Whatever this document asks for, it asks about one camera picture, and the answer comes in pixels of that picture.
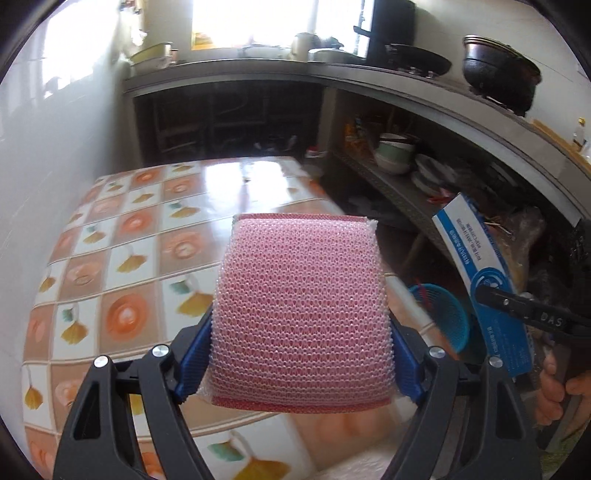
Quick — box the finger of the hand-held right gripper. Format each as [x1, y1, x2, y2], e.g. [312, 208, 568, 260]
[475, 284, 581, 335]

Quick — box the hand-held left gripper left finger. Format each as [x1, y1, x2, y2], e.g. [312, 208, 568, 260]
[52, 316, 218, 480]

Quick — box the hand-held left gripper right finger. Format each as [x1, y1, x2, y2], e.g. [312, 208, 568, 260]
[381, 318, 543, 480]

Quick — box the blue white carton box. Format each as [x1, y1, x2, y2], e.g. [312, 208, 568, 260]
[431, 191, 536, 377]

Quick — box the pink mesh scrub sponge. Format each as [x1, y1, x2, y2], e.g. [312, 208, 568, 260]
[196, 213, 399, 411]

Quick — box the person's right hand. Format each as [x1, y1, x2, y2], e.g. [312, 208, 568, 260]
[538, 354, 591, 439]

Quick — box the blue plastic basket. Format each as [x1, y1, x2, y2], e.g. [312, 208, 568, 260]
[407, 283, 471, 356]

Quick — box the person's white fluffy coat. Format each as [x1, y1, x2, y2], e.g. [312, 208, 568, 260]
[314, 455, 393, 480]

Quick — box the fruit patterned tablecloth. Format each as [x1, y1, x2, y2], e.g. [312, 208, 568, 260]
[21, 156, 435, 480]

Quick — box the stack of plates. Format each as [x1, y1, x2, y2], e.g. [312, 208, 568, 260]
[411, 154, 458, 197]

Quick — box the orange snack bag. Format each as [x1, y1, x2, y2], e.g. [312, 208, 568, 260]
[344, 117, 375, 158]

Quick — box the black cooking pot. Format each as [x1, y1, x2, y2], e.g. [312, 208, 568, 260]
[463, 34, 542, 116]

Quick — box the black wok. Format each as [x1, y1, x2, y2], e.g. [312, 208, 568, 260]
[385, 43, 453, 77]

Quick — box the concrete kitchen counter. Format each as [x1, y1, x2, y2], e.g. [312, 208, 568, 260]
[122, 58, 591, 296]

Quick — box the enamel basin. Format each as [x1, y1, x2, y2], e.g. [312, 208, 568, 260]
[129, 42, 174, 70]

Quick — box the black box appliance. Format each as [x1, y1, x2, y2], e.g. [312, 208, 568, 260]
[367, 0, 416, 58]

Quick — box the metal basin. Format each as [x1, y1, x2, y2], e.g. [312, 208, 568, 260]
[308, 47, 365, 65]

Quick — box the white kettle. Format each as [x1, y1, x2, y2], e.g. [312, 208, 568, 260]
[291, 32, 317, 61]

